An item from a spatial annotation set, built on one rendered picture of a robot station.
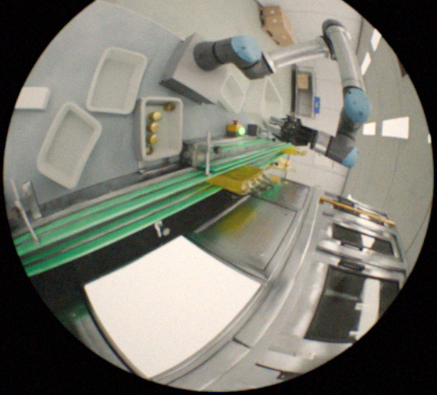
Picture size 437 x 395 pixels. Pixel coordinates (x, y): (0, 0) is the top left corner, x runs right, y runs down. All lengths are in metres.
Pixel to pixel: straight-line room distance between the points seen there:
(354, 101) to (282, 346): 0.59
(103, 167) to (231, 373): 0.71
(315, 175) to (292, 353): 6.43
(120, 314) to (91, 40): 0.82
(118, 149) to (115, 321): 0.55
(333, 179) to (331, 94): 3.31
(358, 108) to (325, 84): 6.31
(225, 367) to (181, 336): 0.13
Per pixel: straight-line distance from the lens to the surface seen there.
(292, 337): 0.48
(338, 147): 0.50
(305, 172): 6.64
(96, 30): 0.69
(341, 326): 0.57
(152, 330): 0.40
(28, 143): 0.62
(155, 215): 0.51
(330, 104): 6.51
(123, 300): 0.45
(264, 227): 0.63
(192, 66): 0.66
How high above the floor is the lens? 1.33
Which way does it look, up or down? 34 degrees down
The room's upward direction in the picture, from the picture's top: 109 degrees clockwise
